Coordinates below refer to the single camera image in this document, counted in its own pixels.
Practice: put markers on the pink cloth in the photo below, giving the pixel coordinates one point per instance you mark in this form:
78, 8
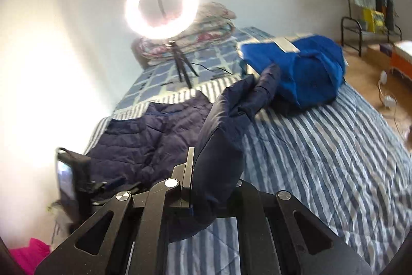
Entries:
30, 257

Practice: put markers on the floral pillow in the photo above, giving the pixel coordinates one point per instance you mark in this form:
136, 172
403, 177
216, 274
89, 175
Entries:
215, 12

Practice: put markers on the orange white cloth-covered stool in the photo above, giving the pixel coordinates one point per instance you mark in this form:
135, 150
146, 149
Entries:
402, 64

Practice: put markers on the navy puffer jacket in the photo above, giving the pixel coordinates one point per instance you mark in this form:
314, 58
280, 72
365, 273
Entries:
154, 139

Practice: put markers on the folded floral quilt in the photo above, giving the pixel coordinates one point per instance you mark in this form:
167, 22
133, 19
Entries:
193, 39

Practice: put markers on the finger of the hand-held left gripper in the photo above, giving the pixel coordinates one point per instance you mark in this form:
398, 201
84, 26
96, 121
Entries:
125, 188

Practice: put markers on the blue white striped blanket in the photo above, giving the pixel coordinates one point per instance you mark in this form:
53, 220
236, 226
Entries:
322, 159

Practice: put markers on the dark blue box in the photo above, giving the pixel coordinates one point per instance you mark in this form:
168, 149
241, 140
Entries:
386, 50

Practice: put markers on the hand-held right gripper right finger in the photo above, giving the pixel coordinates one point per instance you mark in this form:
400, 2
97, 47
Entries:
247, 197

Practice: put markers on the blue fleece garment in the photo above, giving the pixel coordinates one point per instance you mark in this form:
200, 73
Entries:
302, 72

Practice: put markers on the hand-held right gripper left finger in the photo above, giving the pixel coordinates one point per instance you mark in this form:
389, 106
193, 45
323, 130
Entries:
186, 184

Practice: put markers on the blue checked bed sheet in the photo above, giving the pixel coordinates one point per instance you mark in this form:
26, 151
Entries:
161, 81

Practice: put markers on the yellow box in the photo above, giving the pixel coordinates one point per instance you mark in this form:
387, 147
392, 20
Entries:
373, 20

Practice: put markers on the white round device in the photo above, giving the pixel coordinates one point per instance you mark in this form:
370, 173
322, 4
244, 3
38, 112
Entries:
383, 77

